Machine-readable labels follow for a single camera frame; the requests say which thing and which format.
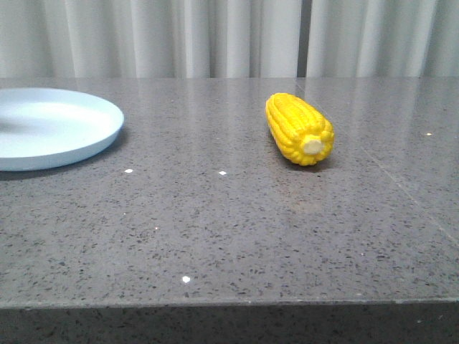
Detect yellow corn cob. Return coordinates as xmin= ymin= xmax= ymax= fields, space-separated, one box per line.
xmin=265 ymin=92 xmax=334 ymax=166

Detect light blue plate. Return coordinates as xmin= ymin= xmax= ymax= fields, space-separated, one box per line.
xmin=1 ymin=87 xmax=124 ymax=171

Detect white curtain right panel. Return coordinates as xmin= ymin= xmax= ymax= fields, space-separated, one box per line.
xmin=306 ymin=1 xmax=458 ymax=77

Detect white curtain panel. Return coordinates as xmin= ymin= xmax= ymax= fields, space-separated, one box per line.
xmin=1 ymin=1 xmax=302 ymax=78
xmin=306 ymin=1 xmax=458 ymax=77

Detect white curtain left panel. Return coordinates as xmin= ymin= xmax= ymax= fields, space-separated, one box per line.
xmin=1 ymin=1 xmax=302 ymax=78

